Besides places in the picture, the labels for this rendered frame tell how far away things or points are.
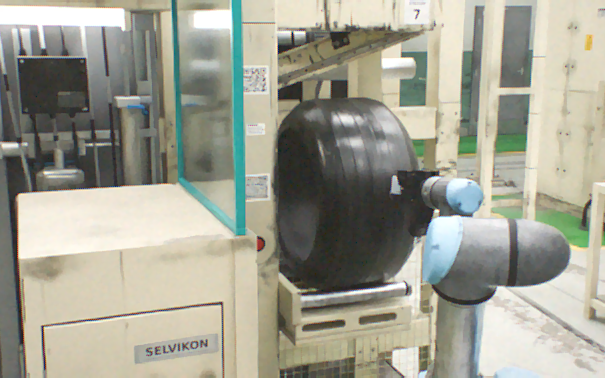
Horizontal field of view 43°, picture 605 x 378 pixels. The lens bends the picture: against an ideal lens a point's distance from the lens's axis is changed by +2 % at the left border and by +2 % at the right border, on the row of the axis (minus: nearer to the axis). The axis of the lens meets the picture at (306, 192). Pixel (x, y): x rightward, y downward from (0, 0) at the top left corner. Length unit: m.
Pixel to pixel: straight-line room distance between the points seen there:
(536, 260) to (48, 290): 0.80
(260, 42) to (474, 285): 0.98
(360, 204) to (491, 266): 0.73
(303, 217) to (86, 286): 1.23
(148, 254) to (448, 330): 0.55
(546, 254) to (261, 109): 0.98
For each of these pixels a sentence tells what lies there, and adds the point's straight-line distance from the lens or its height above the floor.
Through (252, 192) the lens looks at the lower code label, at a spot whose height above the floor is 1.21.
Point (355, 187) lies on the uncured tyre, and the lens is 1.93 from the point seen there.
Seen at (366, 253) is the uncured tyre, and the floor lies 1.05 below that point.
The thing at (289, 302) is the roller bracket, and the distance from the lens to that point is 2.05.
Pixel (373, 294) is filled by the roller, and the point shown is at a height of 0.90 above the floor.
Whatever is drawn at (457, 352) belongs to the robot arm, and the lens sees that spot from 1.45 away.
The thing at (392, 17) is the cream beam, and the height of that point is 1.68.
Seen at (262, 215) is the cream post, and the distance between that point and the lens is 2.06.
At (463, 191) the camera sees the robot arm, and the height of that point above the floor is 1.29.
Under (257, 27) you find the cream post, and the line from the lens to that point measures 2.00.
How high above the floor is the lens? 1.62
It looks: 12 degrees down
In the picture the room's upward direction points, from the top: straight up
